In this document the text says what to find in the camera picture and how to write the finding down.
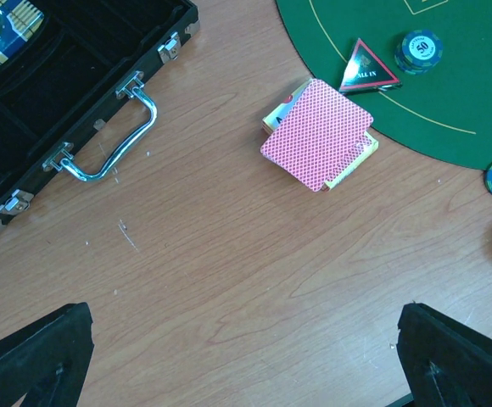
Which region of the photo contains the pink-backed card deck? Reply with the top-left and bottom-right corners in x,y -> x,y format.
260,78 -> 375,193

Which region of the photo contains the black poker chip case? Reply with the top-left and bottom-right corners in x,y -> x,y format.
0,1 -> 199,231

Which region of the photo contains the gold card box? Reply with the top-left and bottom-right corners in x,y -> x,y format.
261,78 -> 380,193

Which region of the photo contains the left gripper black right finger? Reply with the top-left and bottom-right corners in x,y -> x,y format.
396,303 -> 492,406

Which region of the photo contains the triangular all in marker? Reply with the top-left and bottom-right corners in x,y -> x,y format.
338,38 -> 402,94

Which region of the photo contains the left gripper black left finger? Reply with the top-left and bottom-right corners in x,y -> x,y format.
0,302 -> 94,406

